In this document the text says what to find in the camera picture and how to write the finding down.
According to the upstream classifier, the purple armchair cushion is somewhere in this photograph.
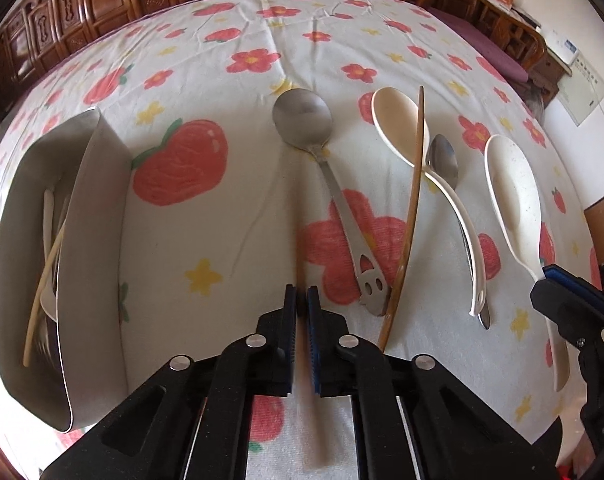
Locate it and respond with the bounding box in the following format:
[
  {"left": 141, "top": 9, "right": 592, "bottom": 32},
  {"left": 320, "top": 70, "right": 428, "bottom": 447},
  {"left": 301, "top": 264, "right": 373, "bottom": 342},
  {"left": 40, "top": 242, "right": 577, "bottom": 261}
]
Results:
[{"left": 434, "top": 5, "right": 528, "bottom": 83}]

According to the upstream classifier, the rectangular metal tray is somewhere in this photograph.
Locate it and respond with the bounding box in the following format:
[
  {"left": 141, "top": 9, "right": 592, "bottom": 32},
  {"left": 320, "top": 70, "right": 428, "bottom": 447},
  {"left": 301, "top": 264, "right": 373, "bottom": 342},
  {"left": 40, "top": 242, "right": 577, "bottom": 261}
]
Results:
[{"left": 0, "top": 106, "right": 133, "bottom": 433}]

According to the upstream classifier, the white wall panel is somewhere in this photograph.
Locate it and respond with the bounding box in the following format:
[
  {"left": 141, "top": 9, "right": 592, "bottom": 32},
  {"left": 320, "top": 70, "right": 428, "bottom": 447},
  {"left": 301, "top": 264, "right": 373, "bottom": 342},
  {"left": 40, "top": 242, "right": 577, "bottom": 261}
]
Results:
[{"left": 562, "top": 55, "right": 604, "bottom": 126}]

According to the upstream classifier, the grey mop head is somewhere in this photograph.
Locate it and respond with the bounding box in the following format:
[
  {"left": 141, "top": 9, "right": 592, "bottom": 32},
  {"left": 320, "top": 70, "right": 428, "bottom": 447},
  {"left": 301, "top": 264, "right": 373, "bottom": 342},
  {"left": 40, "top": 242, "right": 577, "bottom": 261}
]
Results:
[{"left": 524, "top": 80, "right": 548, "bottom": 121}]

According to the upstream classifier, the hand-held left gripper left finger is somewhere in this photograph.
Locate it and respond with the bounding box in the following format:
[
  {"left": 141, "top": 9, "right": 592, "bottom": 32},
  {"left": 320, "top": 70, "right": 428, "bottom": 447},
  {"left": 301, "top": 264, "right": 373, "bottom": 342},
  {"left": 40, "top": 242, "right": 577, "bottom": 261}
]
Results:
[{"left": 39, "top": 284, "right": 299, "bottom": 480}]

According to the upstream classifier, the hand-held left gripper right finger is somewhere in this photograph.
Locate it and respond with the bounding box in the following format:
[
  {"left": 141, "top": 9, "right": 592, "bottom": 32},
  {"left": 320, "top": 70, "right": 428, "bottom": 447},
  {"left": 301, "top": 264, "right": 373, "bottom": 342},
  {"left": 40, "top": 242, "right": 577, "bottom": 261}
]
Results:
[{"left": 307, "top": 286, "right": 563, "bottom": 480}]

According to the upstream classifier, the metal utensil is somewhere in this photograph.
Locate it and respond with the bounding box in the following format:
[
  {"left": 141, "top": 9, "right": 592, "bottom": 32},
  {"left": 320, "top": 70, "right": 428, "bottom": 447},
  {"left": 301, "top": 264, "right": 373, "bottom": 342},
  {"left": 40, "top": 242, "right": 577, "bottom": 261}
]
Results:
[{"left": 32, "top": 310, "right": 60, "bottom": 386}]

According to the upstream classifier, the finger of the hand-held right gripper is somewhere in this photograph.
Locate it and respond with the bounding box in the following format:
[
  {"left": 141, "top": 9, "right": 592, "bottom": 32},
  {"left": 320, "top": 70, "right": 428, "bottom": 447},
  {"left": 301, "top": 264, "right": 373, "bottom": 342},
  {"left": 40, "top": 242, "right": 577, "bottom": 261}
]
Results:
[
  {"left": 543, "top": 264, "right": 604, "bottom": 306},
  {"left": 531, "top": 280, "right": 603, "bottom": 346}
]

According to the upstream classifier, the white box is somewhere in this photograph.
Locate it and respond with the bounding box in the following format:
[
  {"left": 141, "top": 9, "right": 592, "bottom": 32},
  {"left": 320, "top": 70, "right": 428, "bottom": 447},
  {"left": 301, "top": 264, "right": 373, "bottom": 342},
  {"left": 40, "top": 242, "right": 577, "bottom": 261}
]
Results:
[{"left": 542, "top": 30, "right": 583, "bottom": 66}]

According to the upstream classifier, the large metal spoon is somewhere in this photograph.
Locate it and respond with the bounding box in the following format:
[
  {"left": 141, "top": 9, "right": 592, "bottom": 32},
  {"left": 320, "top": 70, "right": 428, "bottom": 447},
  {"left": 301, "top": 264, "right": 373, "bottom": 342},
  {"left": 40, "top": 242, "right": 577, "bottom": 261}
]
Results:
[{"left": 272, "top": 88, "right": 388, "bottom": 317}]

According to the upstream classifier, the light wooden chopstick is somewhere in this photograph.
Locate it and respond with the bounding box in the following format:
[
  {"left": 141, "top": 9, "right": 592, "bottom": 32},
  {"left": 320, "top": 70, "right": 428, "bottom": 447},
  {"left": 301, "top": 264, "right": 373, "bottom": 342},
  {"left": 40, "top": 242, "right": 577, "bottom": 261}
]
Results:
[{"left": 22, "top": 222, "right": 67, "bottom": 368}]

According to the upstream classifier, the floral strawberry tablecloth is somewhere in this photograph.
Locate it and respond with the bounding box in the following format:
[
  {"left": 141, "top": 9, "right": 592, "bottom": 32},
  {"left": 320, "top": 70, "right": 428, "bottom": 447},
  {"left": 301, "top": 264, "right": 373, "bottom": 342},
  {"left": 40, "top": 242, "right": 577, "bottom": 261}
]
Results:
[{"left": 0, "top": 0, "right": 603, "bottom": 480}]

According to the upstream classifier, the small metal spoon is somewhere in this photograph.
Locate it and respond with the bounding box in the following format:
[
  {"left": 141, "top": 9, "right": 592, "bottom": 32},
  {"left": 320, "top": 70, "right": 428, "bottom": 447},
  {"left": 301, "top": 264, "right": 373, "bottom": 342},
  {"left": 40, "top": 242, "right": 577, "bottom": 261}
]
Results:
[{"left": 426, "top": 134, "right": 492, "bottom": 331}]

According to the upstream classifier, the carved wooden armchair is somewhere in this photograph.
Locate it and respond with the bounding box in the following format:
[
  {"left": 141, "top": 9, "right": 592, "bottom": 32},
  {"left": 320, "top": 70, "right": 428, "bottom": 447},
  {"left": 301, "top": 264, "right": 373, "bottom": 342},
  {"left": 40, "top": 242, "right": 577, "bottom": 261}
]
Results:
[{"left": 342, "top": 0, "right": 548, "bottom": 81}]

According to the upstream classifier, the wooden side table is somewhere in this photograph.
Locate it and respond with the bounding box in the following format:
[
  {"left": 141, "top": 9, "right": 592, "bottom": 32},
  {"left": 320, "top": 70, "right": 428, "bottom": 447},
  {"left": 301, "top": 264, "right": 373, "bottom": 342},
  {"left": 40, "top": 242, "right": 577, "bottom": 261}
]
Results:
[{"left": 502, "top": 10, "right": 565, "bottom": 106}]

